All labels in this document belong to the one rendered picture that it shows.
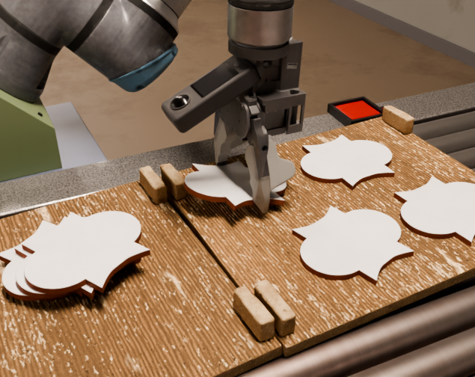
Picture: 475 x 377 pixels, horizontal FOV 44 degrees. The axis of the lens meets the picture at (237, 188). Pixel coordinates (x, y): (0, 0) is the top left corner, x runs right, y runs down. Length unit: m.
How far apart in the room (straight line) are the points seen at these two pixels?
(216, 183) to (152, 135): 2.15
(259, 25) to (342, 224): 0.26
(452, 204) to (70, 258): 0.48
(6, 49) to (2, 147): 0.15
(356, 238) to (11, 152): 0.56
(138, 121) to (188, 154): 2.12
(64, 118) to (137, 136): 1.74
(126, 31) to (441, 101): 0.58
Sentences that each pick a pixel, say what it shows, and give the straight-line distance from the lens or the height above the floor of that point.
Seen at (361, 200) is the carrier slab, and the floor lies 0.94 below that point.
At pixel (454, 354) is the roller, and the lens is 0.65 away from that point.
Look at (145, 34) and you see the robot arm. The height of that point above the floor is 1.06.
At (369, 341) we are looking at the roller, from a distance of 0.64.
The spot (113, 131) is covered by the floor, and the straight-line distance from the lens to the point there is 2.98.
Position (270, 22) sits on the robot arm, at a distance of 0.67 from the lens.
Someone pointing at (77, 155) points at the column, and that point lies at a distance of 1.05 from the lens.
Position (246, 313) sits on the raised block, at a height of 0.95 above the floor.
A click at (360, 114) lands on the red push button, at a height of 0.93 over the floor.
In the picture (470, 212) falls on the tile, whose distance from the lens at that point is 0.81.
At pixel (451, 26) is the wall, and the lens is 4.03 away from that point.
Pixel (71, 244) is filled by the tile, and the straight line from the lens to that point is 0.68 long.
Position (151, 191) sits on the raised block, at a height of 0.95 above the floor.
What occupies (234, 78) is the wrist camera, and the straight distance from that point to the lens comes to 0.69.
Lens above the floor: 1.39
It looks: 34 degrees down
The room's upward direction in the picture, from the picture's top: straight up
